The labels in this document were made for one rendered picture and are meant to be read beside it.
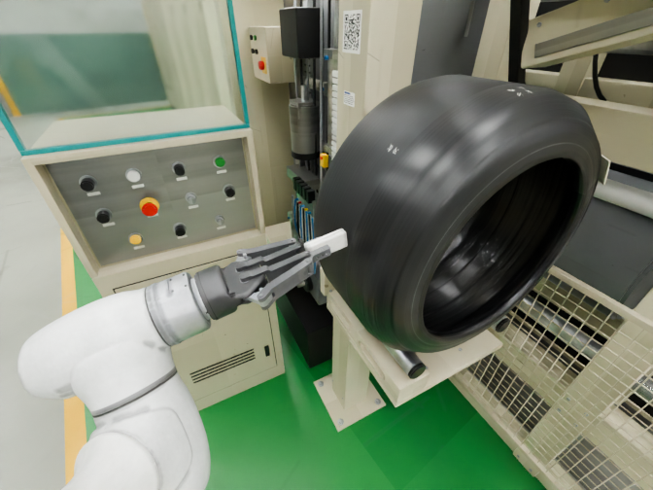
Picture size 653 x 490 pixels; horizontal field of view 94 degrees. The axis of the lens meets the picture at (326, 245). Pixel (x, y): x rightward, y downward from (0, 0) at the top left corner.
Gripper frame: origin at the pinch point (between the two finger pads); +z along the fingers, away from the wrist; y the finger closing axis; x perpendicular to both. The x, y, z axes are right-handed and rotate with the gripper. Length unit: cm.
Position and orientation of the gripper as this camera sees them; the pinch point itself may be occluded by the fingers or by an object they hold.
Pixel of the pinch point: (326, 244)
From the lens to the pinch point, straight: 50.0
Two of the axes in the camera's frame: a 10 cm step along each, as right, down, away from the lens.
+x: 1.3, 7.7, 6.3
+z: 8.8, -3.8, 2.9
